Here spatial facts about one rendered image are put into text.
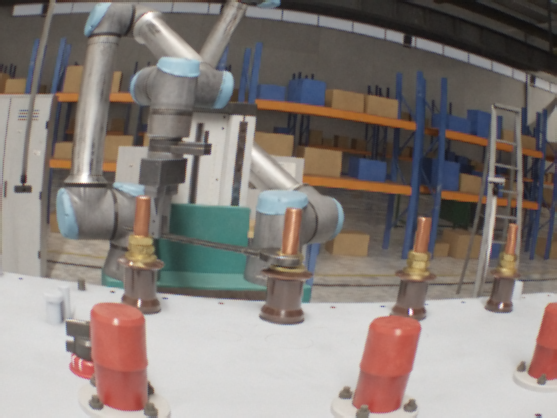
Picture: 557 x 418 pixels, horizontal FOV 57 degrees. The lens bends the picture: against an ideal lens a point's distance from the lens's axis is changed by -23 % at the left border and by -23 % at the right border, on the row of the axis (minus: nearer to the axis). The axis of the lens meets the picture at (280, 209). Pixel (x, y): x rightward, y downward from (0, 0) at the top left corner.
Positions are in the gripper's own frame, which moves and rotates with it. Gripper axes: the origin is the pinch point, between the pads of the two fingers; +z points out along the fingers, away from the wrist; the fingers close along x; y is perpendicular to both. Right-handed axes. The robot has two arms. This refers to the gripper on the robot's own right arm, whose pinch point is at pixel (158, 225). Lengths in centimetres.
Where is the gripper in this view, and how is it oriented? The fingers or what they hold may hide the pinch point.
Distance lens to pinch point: 124.2
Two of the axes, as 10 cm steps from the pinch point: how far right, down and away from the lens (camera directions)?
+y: -9.6, -1.3, 2.5
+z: -1.0, 9.9, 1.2
